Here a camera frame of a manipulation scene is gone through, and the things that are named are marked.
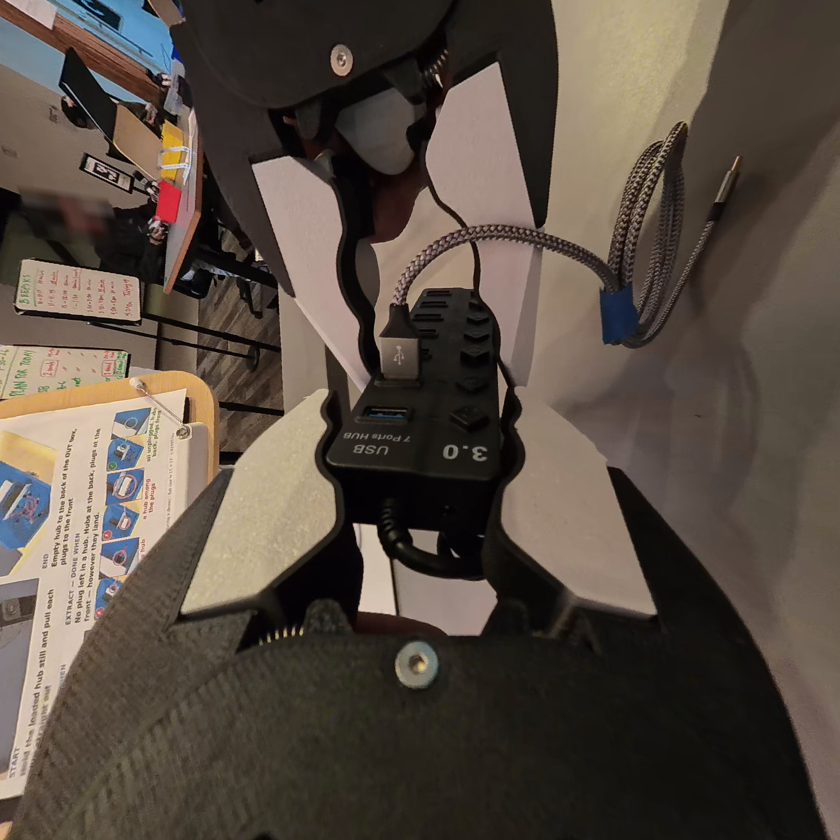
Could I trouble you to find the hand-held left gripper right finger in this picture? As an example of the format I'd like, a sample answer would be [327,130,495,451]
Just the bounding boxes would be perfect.
[481,387,659,635]

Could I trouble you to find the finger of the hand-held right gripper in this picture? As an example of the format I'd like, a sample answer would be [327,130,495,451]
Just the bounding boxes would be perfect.
[251,155,383,392]
[423,60,547,388]

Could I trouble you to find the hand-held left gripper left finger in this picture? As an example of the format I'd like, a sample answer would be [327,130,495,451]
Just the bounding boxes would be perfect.
[178,387,366,622]

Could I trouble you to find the black seven-port usb hub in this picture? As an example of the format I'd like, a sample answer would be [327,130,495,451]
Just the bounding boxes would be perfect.
[315,286,527,527]

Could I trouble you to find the grey braided usb cable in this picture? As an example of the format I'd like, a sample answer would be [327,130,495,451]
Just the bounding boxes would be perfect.
[376,120,744,384]

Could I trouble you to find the black office chair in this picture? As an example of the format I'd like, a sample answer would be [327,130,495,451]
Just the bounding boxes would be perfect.
[187,246,280,316]

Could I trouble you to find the grey office desk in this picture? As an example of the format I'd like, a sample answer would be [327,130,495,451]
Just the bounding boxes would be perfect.
[161,108,206,298]

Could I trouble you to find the yellow plastic bin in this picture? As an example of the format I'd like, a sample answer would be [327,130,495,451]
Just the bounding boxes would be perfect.
[159,121,189,175]

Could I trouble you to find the wooden column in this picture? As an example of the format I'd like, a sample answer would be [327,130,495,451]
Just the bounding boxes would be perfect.
[49,10,179,107]

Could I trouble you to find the beige document stand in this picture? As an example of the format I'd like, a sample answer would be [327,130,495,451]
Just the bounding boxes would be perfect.
[110,104,193,183]

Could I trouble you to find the black document stand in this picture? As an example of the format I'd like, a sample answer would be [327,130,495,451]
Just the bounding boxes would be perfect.
[57,48,120,144]

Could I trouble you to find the black white marker sign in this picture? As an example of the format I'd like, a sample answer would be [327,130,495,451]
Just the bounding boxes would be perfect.
[79,153,137,193]

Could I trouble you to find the whiteboard with red underlines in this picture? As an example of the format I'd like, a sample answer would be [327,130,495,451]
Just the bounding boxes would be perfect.
[13,257,143,327]

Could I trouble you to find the whiteboard with green writing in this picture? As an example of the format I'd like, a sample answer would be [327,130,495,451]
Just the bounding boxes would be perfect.
[0,344,131,401]

